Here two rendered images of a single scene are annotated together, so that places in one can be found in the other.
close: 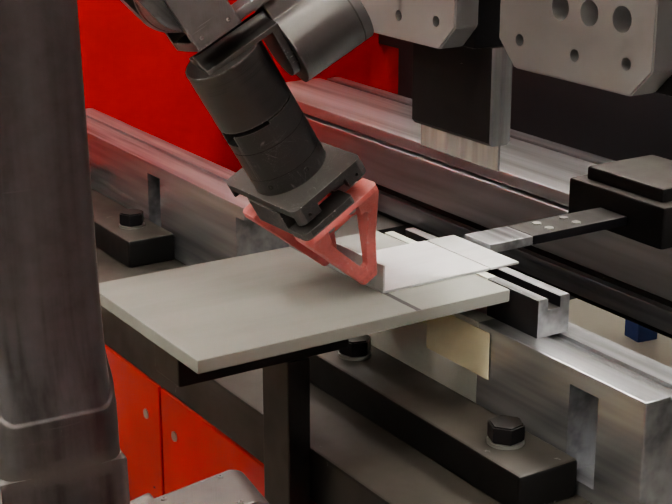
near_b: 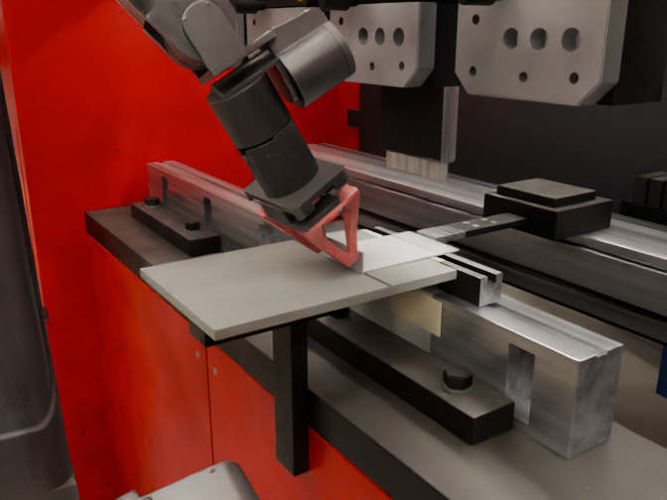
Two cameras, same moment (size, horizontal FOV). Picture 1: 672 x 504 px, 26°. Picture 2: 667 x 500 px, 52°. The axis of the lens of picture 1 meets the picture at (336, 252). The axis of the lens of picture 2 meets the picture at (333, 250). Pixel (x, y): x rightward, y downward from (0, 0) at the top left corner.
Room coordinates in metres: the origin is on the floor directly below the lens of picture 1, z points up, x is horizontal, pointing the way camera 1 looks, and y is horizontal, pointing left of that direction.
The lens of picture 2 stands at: (0.38, 0.01, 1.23)
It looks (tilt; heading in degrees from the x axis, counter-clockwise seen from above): 18 degrees down; 359
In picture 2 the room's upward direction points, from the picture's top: straight up
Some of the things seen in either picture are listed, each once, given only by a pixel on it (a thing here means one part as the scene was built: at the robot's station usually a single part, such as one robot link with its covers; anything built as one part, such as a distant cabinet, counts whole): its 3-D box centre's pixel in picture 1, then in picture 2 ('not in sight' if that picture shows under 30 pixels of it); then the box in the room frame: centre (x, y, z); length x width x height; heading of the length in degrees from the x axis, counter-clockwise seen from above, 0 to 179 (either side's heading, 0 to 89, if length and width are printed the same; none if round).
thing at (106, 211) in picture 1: (94, 216); (172, 225); (1.59, 0.27, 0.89); 0.30 x 0.05 x 0.03; 32
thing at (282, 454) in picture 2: (255, 441); (267, 384); (1.01, 0.06, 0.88); 0.14 x 0.04 x 0.22; 122
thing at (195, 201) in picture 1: (159, 192); (211, 208); (1.58, 0.20, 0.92); 0.50 x 0.06 x 0.10; 32
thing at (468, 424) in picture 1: (424, 413); (391, 360); (1.05, -0.07, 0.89); 0.30 x 0.05 x 0.03; 32
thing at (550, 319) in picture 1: (471, 278); (424, 262); (1.10, -0.11, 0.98); 0.20 x 0.03 x 0.03; 32
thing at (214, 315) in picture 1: (298, 293); (298, 273); (1.03, 0.03, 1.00); 0.26 x 0.18 x 0.01; 122
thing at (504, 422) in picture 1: (505, 431); (458, 378); (0.97, -0.12, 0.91); 0.03 x 0.03 x 0.02
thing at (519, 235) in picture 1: (596, 209); (506, 213); (1.21, -0.23, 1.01); 0.26 x 0.12 x 0.05; 122
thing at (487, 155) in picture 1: (460, 98); (416, 129); (1.11, -0.10, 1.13); 0.10 x 0.02 x 0.10; 32
